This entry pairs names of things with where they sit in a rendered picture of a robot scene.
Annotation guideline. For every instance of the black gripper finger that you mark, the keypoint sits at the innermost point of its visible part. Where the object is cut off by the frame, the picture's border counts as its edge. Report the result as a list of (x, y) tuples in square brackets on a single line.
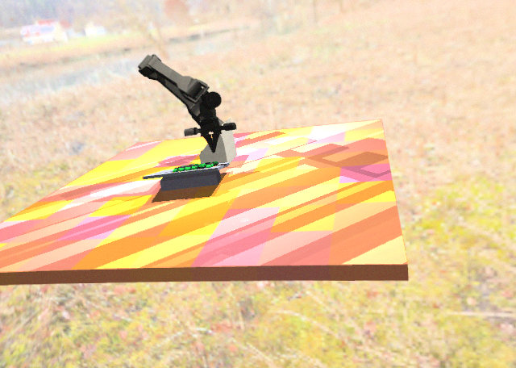
[(215, 140), (208, 139)]

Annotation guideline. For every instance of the light grey switch panel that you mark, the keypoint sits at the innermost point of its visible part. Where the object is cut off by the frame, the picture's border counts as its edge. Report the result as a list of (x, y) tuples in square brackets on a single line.
[(189, 176)]

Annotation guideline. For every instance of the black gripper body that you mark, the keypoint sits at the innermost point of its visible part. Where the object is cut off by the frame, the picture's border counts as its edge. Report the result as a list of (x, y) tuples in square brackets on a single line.
[(205, 114)]

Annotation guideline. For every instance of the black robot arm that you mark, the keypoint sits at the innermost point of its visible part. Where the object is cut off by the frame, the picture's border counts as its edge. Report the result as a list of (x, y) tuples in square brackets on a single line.
[(187, 89)]

